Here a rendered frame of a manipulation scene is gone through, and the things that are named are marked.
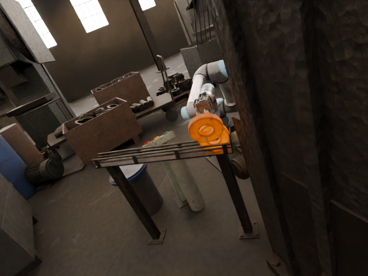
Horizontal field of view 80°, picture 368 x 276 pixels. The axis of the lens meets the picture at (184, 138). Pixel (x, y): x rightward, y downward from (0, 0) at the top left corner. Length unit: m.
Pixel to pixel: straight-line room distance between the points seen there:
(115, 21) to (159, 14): 2.31
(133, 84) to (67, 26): 8.42
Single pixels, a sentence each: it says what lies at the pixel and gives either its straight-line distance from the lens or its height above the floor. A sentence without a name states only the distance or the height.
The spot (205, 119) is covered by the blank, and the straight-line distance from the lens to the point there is 0.92.
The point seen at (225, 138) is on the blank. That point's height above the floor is 0.69.
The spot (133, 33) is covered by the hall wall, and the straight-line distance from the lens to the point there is 12.96.
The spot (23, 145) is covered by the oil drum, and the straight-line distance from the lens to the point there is 4.15.
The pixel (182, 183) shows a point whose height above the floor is 0.29.
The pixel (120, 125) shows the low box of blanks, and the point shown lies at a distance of 3.21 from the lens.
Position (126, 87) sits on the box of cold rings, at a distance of 4.73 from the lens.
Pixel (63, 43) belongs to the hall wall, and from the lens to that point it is 12.76.
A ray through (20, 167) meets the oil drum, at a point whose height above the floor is 0.40.
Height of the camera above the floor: 1.22
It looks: 25 degrees down
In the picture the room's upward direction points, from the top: 23 degrees counter-clockwise
